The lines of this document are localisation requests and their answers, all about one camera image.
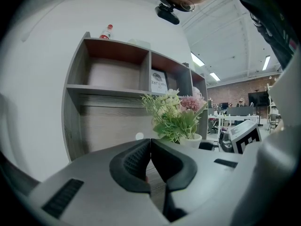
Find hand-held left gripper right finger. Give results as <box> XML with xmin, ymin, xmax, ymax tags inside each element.
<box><xmin>150</xmin><ymin>138</ymin><xmax>198</xmax><ymax>223</ymax></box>

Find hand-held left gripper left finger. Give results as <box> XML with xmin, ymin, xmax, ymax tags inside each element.
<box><xmin>109</xmin><ymin>138</ymin><xmax>151</xmax><ymax>194</ymax></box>

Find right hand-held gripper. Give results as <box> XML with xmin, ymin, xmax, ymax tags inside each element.
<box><xmin>198</xmin><ymin>119</ymin><xmax>262</xmax><ymax>155</ymax></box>

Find flowers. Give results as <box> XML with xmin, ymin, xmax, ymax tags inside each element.
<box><xmin>140</xmin><ymin>88</ymin><xmax>209</xmax><ymax>148</ymax></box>

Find white office table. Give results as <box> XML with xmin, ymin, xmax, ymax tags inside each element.
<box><xmin>208</xmin><ymin>113</ymin><xmax>260</xmax><ymax>134</ymax></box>

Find grey wooden shelf unit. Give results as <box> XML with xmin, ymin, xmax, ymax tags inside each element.
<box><xmin>61</xmin><ymin>31</ymin><xmax>209</xmax><ymax>162</ymax></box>

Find black monitor on stand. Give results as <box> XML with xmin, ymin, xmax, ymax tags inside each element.
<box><xmin>247</xmin><ymin>91</ymin><xmax>270</xmax><ymax>114</ymax></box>

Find grey folding chair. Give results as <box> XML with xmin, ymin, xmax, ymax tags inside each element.
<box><xmin>268</xmin><ymin>113</ymin><xmax>280</xmax><ymax>133</ymax></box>

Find black framed picture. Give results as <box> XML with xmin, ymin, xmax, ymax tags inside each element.
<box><xmin>150</xmin><ymin>69</ymin><xmax>170</xmax><ymax>95</ymax></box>

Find clear bottle with red label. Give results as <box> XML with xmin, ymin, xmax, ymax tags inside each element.
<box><xmin>99</xmin><ymin>24</ymin><xmax>114</xmax><ymax>40</ymax></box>

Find person's dark jacket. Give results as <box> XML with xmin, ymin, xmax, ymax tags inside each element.
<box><xmin>231</xmin><ymin>0</ymin><xmax>301</xmax><ymax>69</ymax></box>

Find black head camera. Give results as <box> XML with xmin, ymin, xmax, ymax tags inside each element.
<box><xmin>154</xmin><ymin>3</ymin><xmax>181</xmax><ymax>25</ymax></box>

